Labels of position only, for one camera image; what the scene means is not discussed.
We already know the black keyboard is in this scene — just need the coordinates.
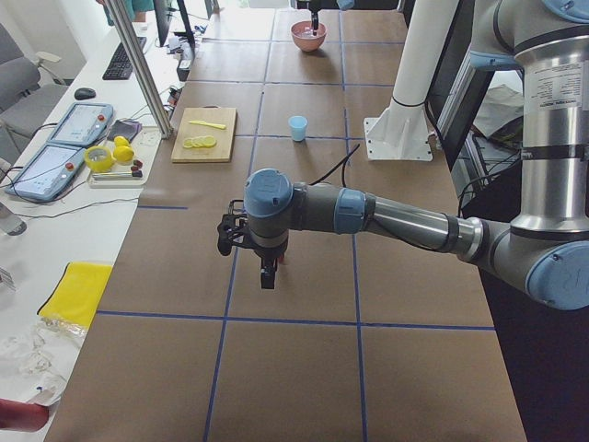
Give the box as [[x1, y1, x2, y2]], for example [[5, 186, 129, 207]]
[[102, 42, 133, 81]]

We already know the black computer mouse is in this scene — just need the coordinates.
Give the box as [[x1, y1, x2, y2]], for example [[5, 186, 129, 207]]
[[74, 87, 97, 100]]

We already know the aluminium frame post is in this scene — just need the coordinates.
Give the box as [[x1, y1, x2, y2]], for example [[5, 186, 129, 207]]
[[105, 0, 174, 139]]

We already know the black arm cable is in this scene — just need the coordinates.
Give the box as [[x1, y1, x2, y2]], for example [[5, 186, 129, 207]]
[[308, 143, 362, 187]]

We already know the blue teach pendant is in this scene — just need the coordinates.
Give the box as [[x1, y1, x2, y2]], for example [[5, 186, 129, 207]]
[[5, 142, 86, 203], [49, 102, 114, 147]]

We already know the yellow cloth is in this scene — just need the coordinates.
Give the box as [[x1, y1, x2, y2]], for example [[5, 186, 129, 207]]
[[37, 262, 112, 330]]

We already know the yellow plastic knife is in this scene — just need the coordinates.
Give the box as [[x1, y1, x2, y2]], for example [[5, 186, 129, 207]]
[[189, 120, 227, 130]]

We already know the light blue plastic cup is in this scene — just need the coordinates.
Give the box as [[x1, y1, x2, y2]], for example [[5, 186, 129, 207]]
[[288, 115, 308, 142]]

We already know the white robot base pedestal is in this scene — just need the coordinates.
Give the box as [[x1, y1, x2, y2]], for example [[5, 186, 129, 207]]
[[364, 0, 459, 161]]

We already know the white tray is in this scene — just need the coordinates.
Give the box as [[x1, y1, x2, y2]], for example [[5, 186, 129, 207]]
[[87, 159, 150, 189]]

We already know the pink ice bowl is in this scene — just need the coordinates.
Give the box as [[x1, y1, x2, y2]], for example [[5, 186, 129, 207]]
[[290, 20, 327, 52]]

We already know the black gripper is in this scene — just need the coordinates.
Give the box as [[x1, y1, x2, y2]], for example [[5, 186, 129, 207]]
[[217, 199, 287, 289]]

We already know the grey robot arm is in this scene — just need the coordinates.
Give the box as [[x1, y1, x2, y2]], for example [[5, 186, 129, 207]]
[[217, 1, 588, 310]]

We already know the bamboo cutting board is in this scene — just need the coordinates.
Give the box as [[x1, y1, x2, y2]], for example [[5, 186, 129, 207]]
[[171, 107, 237, 163]]

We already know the yellow lemon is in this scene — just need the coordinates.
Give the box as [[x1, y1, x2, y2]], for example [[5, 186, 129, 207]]
[[112, 135, 134, 163]]

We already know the yellow tape roll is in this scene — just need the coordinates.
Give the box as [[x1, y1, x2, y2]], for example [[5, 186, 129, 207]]
[[84, 145, 114, 173]]

